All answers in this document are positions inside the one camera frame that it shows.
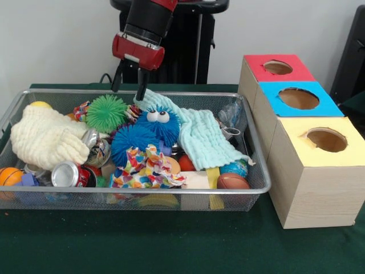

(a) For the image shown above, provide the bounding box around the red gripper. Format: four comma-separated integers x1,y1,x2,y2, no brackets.
111,33,165,101

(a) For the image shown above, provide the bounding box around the wooden box with three holes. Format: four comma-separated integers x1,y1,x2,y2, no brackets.
238,54,360,229

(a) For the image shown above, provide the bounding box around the green spiky rubber ball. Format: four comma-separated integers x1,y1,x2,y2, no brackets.
85,94,129,134

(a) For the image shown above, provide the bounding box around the blue spiky ball with eyes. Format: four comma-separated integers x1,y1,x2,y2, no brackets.
136,104,182,148

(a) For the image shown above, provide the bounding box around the blue spiky rubber ball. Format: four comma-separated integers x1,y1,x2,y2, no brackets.
110,124,160,168

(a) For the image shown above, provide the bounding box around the colourful patterned cloth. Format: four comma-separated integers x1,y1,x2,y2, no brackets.
109,144,188,189

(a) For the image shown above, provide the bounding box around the yellow ball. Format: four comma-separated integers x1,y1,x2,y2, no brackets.
29,100,53,110

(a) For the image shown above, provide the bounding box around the light blue quilted cloth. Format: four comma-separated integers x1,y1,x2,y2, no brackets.
133,88,257,172

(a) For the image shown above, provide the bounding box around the cream quilted cloth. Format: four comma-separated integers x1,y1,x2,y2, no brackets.
10,104,91,171

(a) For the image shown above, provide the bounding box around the red soda can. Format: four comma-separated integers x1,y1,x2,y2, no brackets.
51,160,92,188

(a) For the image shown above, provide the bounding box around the brown toy football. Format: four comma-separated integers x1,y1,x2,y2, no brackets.
217,172,251,190

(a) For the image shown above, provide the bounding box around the orange toy basketball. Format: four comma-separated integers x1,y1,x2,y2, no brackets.
0,167,25,188

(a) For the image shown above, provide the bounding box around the dark green table cloth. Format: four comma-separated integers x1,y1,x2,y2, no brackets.
0,83,365,274

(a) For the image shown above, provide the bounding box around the black upright panel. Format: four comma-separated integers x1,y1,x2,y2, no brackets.
330,4,365,103

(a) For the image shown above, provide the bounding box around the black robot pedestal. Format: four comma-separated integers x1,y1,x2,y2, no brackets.
109,0,230,85

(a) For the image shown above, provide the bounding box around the silver wire mesh bin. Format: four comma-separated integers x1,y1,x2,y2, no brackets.
0,88,271,212

